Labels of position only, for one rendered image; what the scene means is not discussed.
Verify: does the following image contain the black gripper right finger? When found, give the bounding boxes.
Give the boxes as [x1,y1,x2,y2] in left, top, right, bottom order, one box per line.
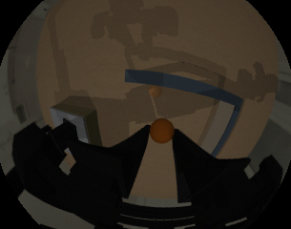
[172,129,252,203]

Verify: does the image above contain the brown ball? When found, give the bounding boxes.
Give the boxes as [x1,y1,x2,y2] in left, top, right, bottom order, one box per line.
[150,118,175,144]

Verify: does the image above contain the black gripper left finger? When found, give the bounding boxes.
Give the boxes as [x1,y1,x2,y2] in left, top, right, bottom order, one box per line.
[68,125,150,199]

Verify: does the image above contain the see-through orange ball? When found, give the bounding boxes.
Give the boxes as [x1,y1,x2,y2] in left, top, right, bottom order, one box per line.
[149,85,161,98]

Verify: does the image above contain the clear low corner walls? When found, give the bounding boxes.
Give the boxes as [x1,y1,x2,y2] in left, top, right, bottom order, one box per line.
[201,100,236,154]

